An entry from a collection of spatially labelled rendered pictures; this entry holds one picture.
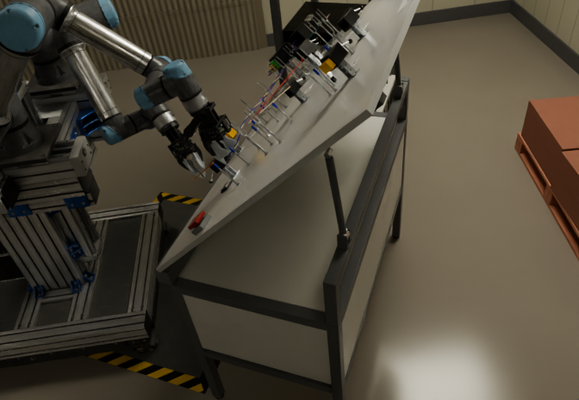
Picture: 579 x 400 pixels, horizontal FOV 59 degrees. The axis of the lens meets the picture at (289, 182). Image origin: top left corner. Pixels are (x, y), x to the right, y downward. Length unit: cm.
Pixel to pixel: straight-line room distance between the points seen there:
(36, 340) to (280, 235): 130
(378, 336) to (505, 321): 60
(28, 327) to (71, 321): 20
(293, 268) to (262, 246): 16
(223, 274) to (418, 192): 173
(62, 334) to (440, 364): 171
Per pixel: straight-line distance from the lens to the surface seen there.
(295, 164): 120
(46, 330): 270
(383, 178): 210
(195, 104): 161
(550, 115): 336
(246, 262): 183
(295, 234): 190
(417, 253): 290
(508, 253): 299
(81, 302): 273
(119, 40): 173
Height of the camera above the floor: 217
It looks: 40 degrees down
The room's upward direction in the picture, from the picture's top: 7 degrees counter-clockwise
